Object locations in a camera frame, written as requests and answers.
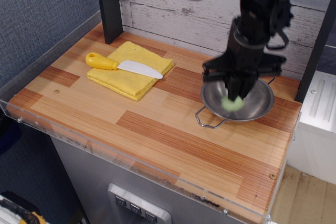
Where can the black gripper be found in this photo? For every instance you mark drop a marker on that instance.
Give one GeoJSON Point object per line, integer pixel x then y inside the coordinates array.
{"type": "Point", "coordinates": [244, 60]}

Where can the light green toy broccoli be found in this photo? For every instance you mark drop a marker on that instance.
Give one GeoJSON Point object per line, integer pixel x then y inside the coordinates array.
{"type": "Point", "coordinates": [230, 105]}

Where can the stainless steel bowl with handles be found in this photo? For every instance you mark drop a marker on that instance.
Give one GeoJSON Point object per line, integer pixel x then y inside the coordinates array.
{"type": "Point", "coordinates": [256, 104]}

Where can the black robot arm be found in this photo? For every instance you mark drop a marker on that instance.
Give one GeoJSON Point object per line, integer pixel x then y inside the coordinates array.
{"type": "Point", "coordinates": [259, 26]}

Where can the white side cabinet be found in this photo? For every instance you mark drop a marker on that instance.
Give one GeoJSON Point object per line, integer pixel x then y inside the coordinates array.
{"type": "Point", "coordinates": [312, 150]}

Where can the yellow folded cloth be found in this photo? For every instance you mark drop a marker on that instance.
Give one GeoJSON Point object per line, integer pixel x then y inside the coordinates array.
{"type": "Point", "coordinates": [129, 84]}

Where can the silver dispenser button panel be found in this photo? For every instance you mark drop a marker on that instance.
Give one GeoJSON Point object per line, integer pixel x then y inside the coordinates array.
{"type": "Point", "coordinates": [137, 205]}

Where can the silver toy fridge cabinet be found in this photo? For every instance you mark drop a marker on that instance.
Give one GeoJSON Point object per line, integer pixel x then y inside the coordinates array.
{"type": "Point", "coordinates": [92, 167]}

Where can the clear acrylic table guard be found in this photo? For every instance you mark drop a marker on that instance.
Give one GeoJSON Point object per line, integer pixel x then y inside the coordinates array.
{"type": "Point", "coordinates": [239, 162]}

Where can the yellow black object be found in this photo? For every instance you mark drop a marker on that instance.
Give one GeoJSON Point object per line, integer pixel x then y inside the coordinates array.
{"type": "Point", "coordinates": [26, 216]}

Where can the dark right post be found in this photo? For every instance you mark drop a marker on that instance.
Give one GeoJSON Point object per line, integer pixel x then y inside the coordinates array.
{"type": "Point", "coordinates": [318, 48]}

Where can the dark post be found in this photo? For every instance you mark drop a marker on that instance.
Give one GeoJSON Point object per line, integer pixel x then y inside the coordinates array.
{"type": "Point", "coordinates": [111, 19]}
{"type": "Point", "coordinates": [318, 48]}

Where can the yellow handled white knife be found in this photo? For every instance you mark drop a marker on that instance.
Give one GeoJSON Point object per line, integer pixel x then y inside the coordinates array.
{"type": "Point", "coordinates": [98, 61]}

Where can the dark left post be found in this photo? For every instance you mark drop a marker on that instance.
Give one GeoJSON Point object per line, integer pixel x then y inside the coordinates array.
{"type": "Point", "coordinates": [111, 19]}

